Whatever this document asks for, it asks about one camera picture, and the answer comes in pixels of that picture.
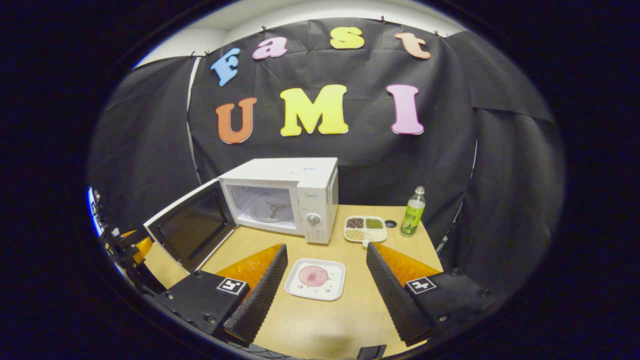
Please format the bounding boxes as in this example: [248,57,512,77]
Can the white microwave oven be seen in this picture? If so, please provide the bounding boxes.
[143,157,340,274]

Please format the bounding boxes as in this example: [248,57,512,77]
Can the white square plate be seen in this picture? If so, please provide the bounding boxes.
[284,258,347,302]

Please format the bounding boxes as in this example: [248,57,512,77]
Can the pink ham slice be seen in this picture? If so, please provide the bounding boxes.
[298,265,330,288]

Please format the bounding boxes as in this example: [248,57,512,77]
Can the green label drink bottle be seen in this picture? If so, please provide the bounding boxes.
[400,186,427,237]

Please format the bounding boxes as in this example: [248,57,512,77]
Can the black backdrop cloth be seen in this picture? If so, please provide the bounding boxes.
[86,17,566,296]

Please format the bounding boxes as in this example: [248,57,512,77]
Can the white divided dish with beans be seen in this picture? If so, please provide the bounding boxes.
[343,215,388,249]

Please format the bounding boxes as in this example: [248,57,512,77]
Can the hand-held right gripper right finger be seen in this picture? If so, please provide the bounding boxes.
[366,242,501,347]

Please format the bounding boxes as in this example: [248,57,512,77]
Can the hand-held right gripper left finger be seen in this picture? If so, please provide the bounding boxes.
[154,243,289,347]

